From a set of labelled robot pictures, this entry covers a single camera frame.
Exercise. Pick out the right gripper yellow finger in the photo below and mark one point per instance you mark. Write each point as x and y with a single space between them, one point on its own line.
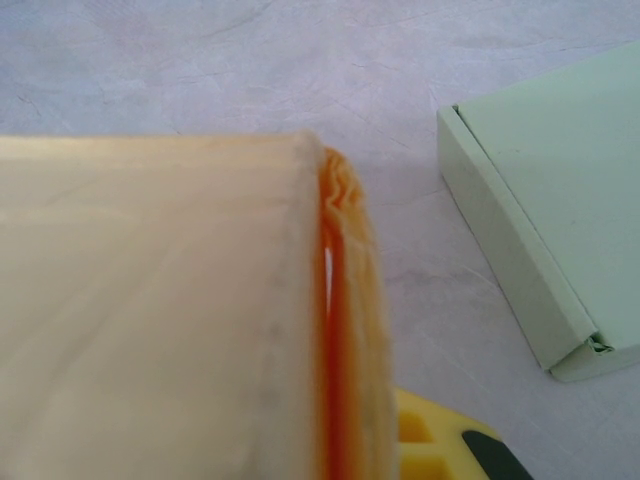
440 440

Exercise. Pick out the green paper box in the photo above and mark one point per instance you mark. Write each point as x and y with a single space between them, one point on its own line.
560 210

